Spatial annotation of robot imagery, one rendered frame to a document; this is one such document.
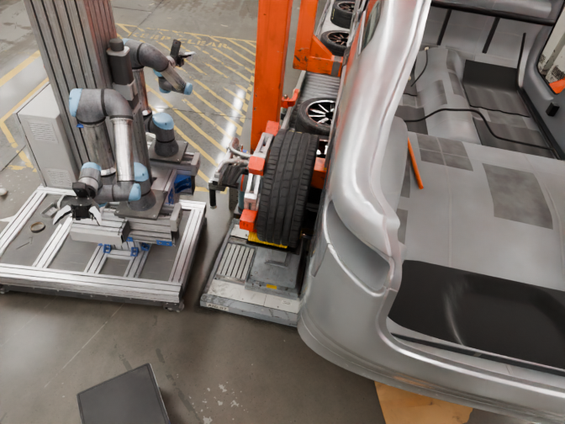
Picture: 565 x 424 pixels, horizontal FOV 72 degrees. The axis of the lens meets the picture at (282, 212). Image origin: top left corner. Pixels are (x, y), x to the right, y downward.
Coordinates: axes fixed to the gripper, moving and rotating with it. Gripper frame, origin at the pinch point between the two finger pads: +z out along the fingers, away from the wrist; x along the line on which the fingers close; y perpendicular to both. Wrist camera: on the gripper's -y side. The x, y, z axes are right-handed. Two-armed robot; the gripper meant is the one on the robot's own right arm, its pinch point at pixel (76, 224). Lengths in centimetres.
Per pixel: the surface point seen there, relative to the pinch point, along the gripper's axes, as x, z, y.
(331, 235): -79, 33, -32
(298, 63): -164, -289, 43
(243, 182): -73, -61, 26
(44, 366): 31, -11, 129
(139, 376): -22, 18, 87
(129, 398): -18, 28, 88
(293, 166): -91, -42, -2
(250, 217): -73, -32, 25
